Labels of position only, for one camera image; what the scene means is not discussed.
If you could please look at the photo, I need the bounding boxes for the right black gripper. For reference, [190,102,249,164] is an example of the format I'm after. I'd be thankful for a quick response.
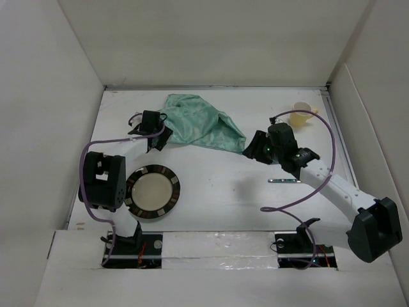
[242,129,283,164]

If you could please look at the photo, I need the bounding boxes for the green patterned cloth napkin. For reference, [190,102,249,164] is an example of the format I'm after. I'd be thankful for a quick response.
[160,94,246,154]

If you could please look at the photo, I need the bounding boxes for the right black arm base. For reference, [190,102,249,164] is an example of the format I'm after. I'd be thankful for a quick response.
[270,218,337,269]

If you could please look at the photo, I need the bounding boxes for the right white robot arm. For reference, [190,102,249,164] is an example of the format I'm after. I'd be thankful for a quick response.
[243,123,403,263]

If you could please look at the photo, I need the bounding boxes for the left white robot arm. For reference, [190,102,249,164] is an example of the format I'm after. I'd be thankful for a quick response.
[78,111,173,254]

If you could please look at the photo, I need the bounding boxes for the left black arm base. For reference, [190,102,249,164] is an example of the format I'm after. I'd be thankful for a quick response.
[100,225,163,269]

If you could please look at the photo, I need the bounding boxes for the dark rimmed beige plate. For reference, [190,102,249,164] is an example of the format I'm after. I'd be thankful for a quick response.
[125,164,181,219]

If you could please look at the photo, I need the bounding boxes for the yellow ceramic mug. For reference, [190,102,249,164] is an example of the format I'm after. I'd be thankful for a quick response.
[288,102,318,128]

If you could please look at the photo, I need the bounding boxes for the green handled fork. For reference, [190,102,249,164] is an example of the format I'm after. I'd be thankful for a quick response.
[268,178,302,184]

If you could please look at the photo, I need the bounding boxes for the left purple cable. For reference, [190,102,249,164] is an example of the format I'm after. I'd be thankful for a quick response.
[78,111,167,266]

